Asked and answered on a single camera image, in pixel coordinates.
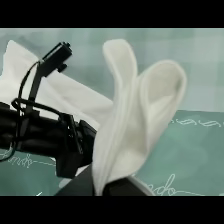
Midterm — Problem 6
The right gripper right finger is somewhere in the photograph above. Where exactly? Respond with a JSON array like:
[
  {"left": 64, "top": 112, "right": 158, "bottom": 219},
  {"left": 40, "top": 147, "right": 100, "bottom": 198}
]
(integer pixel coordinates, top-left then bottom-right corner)
[{"left": 102, "top": 176, "right": 155, "bottom": 197}]

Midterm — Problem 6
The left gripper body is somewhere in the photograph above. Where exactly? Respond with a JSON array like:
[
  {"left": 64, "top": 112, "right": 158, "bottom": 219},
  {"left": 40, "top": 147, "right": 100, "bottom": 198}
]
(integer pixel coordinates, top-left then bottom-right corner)
[{"left": 54, "top": 113, "right": 100, "bottom": 180}]

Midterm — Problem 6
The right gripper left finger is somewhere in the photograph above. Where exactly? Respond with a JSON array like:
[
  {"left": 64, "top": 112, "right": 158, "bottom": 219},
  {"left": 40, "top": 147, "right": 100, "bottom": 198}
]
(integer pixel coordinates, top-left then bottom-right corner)
[{"left": 54, "top": 164, "right": 97, "bottom": 197}]

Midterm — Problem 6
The white garment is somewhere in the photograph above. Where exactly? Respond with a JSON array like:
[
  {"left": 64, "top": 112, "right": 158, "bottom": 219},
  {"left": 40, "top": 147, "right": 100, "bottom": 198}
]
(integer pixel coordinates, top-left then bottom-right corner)
[{"left": 0, "top": 38, "right": 188, "bottom": 197}]

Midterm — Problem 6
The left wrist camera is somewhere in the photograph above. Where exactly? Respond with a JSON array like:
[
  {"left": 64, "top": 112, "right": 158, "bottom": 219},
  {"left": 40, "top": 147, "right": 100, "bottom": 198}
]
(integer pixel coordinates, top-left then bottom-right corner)
[{"left": 27, "top": 41, "right": 74, "bottom": 113}]

